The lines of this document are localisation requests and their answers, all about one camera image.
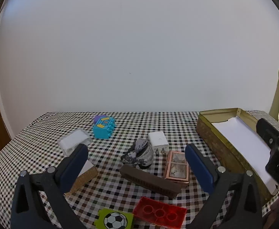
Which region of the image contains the copper framed picture tile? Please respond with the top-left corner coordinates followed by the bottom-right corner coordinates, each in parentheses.
top-left (164, 150), bottom-right (190, 188)

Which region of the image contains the white cork bottom box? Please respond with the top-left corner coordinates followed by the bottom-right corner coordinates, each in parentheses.
top-left (65, 160), bottom-right (98, 196)

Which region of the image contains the green soccer ball brick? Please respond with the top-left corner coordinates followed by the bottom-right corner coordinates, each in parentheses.
top-left (94, 208), bottom-right (133, 229)

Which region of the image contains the white translucent plastic case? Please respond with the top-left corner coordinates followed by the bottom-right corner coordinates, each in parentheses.
top-left (58, 128), bottom-right (91, 157)

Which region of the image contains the red translucent toy brick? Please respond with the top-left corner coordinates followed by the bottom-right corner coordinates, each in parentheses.
top-left (132, 196), bottom-right (187, 228)

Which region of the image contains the dark brown wooden bar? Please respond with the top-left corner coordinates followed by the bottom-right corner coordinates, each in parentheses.
top-left (119, 164), bottom-right (181, 198)

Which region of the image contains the white power adapter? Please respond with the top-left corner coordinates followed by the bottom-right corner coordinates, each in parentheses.
top-left (148, 131), bottom-right (169, 155)

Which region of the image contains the grey patterned sock roll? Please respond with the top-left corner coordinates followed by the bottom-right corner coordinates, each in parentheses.
top-left (121, 138), bottom-right (154, 170)

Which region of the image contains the turquoise toy brick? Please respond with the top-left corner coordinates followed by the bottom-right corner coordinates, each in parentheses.
top-left (93, 117), bottom-right (116, 139)

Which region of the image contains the purple cube block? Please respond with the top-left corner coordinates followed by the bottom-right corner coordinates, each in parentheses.
top-left (94, 114), bottom-right (108, 125)

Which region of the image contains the white paper box liner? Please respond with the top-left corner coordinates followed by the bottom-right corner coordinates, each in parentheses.
top-left (212, 116), bottom-right (279, 195)

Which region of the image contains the gold tin box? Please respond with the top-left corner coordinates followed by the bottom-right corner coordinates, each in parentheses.
top-left (196, 108), bottom-right (275, 205)

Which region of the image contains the checkered tablecloth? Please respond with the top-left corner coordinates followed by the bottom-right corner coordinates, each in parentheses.
top-left (0, 110), bottom-right (279, 229)

